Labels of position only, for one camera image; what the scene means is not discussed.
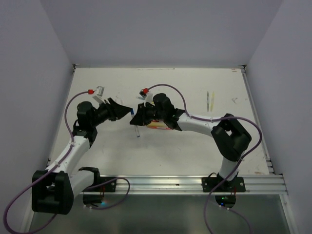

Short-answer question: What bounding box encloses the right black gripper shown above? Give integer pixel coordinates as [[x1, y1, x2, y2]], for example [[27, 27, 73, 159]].
[[130, 101, 166, 125]]

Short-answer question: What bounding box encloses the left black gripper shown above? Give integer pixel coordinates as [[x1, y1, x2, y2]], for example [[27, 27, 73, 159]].
[[90, 97, 131, 127]]

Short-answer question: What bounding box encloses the green thin pen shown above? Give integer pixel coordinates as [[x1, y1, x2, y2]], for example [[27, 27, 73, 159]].
[[206, 91, 210, 112]]

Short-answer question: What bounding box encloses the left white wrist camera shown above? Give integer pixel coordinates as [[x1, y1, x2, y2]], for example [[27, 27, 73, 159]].
[[92, 86, 104, 104]]

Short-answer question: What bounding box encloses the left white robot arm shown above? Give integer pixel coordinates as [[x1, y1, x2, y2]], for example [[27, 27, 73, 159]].
[[32, 98, 132, 215]]

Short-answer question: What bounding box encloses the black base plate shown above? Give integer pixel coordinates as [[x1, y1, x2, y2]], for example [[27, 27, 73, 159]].
[[201, 176, 246, 193], [83, 176, 117, 193]]

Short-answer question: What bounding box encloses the blue white marker pen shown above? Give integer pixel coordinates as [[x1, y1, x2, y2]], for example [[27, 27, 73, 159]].
[[134, 125, 140, 137]]

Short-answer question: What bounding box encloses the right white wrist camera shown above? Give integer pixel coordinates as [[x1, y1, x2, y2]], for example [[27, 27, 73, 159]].
[[138, 88, 153, 108]]

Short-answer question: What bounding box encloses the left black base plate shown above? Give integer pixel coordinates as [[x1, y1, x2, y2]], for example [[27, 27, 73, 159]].
[[83, 176, 117, 193]]

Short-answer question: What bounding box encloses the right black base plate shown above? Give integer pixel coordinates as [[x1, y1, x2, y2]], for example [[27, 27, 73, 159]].
[[201, 176, 246, 193]]

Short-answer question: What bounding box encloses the fat yellow highlighter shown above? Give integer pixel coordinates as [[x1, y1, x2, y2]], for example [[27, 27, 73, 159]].
[[147, 121, 167, 128]]

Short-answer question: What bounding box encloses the yellow thin pen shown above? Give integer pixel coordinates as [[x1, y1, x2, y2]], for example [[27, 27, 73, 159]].
[[210, 91, 215, 112]]

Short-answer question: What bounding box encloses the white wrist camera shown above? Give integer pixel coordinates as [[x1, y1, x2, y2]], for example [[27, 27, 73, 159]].
[[92, 86, 104, 104], [138, 88, 153, 108]]

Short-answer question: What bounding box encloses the aluminium front rail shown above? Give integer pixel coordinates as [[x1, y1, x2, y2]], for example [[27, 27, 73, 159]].
[[81, 175, 287, 195]]

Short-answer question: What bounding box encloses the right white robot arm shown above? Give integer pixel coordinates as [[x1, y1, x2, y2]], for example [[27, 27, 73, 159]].
[[130, 93, 252, 192]]

